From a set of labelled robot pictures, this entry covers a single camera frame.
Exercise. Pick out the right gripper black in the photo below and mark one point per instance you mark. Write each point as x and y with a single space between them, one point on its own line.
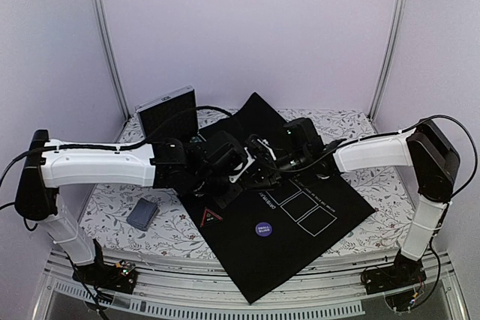
268 182

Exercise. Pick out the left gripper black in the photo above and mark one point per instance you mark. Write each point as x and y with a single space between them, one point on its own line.
226 200

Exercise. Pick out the purple small blind button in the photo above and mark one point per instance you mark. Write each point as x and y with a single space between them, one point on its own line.
263 229

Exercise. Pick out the black round dealer button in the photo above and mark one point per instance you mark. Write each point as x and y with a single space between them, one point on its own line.
322 177

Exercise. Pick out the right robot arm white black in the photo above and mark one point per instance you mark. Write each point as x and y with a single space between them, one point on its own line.
422 146

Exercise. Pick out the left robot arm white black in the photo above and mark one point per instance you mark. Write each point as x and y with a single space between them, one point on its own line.
171 164

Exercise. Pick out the black red triangle button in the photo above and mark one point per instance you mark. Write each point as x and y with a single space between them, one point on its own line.
209 217

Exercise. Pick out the black poker play mat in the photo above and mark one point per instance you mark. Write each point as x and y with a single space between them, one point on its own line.
308 216

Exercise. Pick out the aluminium poker chip case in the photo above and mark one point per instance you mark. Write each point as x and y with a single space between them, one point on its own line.
154 112

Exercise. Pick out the blue playing card deck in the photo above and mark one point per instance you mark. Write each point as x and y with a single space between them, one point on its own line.
142 214

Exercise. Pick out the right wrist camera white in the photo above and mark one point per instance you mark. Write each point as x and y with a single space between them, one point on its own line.
260 148

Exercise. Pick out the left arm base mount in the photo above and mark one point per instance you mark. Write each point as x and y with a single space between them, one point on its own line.
120 277

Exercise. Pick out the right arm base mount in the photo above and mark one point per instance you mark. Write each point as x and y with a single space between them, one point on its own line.
399 275

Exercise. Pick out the left aluminium frame post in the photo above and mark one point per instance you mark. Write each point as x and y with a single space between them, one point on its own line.
106 43

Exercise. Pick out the aluminium frame post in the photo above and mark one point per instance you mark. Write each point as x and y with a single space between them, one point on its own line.
392 39
106 43

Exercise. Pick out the right aluminium frame post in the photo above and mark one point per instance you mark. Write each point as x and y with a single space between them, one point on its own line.
392 39

